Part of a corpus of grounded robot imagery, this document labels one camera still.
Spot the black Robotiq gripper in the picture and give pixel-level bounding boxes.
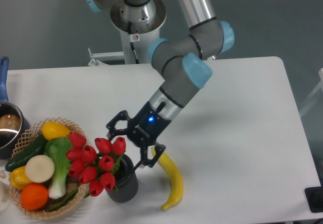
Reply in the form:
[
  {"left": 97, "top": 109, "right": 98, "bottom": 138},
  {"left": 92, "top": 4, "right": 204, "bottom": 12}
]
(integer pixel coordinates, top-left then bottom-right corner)
[{"left": 105, "top": 101, "right": 172, "bottom": 171}]

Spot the red tulip bouquet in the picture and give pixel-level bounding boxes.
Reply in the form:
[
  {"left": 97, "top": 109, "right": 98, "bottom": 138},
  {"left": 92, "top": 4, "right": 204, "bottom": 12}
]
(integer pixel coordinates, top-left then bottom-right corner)
[{"left": 66, "top": 131, "right": 126, "bottom": 197}]

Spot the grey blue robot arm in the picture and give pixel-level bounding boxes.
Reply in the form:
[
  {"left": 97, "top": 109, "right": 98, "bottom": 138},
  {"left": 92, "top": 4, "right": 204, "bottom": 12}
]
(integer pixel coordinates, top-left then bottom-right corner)
[{"left": 86, "top": 0, "right": 235, "bottom": 167}]

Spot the dark grey ribbed vase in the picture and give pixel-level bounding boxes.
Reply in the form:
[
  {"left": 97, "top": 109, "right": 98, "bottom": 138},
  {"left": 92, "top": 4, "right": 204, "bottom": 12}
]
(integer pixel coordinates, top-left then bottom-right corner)
[{"left": 107, "top": 154, "right": 138, "bottom": 203}]

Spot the yellow banana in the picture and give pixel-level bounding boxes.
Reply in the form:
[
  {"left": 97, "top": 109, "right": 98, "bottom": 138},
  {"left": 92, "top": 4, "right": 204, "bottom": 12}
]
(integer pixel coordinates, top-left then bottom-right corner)
[{"left": 157, "top": 152, "right": 184, "bottom": 212}]

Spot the green bok choy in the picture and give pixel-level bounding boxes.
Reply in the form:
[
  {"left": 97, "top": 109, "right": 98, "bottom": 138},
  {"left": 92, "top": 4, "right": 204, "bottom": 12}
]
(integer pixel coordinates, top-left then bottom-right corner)
[{"left": 44, "top": 136, "right": 72, "bottom": 199}]

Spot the yellow squash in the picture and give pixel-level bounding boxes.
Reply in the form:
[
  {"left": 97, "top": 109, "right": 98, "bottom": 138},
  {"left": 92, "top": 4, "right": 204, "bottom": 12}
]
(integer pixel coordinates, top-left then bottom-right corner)
[{"left": 41, "top": 121, "right": 71, "bottom": 140}]

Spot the dark green cucumber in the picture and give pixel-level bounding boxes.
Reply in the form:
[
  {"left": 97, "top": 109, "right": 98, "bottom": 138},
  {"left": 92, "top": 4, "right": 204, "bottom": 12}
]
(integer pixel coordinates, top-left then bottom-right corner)
[{"left": 5, "top": 134, "right": 47, "bottom": 172}]

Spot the white round radish slice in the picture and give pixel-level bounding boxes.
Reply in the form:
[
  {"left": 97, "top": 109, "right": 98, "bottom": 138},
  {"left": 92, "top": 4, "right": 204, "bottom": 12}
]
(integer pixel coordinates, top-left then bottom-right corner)
[{"left": 25, "top": 155, "right": 55, "bottom": 183}]

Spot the green chili pepper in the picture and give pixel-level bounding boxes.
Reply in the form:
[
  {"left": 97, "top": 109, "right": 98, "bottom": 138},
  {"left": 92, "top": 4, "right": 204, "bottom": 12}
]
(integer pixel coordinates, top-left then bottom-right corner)
[{"left": 45, "top": 188, "right": 78, "bottom": 212}]

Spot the orange fruit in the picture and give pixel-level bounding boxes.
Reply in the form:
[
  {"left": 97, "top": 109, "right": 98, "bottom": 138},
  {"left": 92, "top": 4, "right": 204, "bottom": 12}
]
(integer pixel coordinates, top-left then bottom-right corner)
[{"left": 20, "top": 183, "right": 48, "bottom": 210}]

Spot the yellow bell pepper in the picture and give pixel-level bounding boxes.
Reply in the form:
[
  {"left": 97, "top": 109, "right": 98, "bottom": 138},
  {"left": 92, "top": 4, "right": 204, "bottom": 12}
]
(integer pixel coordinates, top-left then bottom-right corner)
[{"left": 9, "top": 166, "right": 32, "bottom": 190}]

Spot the garlic clove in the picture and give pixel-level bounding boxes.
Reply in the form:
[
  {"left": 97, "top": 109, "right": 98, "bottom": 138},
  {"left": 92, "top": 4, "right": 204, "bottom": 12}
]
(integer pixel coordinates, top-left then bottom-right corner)
[{"left": 0, "top": 171, "right": 7, "bottom": 179}]

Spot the black device at edge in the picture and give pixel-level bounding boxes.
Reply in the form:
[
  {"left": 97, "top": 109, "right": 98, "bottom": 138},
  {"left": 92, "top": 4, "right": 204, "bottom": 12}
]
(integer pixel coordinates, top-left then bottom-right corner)
[{"left": 304, "top": 186, "right": 322, "bottom": 213}]

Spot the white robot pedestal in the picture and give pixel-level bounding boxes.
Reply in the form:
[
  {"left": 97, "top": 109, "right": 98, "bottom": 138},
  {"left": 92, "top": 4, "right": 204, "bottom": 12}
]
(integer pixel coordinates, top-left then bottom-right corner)
[{"left": 110, "top": 0, "right": 167, "bottom": 64}]

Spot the black base cable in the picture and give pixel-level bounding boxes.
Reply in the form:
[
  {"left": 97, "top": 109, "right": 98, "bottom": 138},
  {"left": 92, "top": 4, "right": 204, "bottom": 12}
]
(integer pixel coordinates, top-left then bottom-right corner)
[{"left": 127, "top": 21, "right": 140, "bottom": 65}]

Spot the blue handled saucepan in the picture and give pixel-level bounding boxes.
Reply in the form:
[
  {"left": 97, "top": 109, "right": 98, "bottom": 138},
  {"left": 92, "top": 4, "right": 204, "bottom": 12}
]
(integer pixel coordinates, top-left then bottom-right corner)
[{"left": 1, "top": 57, "right": 30, "bottom": 159}]

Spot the white metal frame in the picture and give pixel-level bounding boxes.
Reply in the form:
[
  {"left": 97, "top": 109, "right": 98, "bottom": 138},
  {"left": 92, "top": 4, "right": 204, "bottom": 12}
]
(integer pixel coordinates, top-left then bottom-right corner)
[{"left": 299, "top": 68, "right": 322, "bottom": 118}]

